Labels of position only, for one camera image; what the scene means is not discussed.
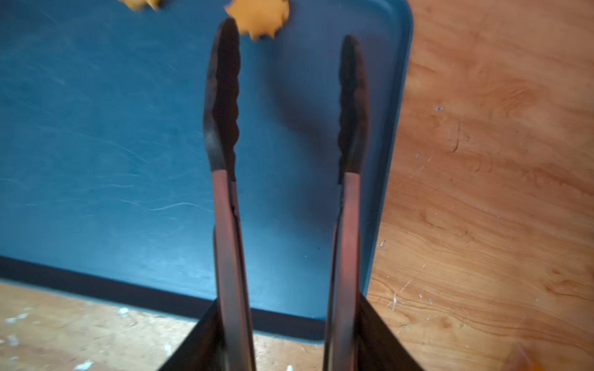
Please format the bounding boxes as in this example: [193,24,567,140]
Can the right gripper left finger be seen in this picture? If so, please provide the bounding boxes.
[159,300,223,371]

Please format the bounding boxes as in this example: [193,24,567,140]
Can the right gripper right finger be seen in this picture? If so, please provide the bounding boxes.
[357,293,424,371]

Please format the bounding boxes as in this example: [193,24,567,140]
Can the dark blue tray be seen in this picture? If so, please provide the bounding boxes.
[1,1,413,342]

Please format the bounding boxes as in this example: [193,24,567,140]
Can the black metal tongs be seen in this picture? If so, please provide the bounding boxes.
[203,18,368,370]

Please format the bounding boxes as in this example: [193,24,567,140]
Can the leaf shaped cookie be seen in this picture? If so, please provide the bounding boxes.
[119,0,161,11]

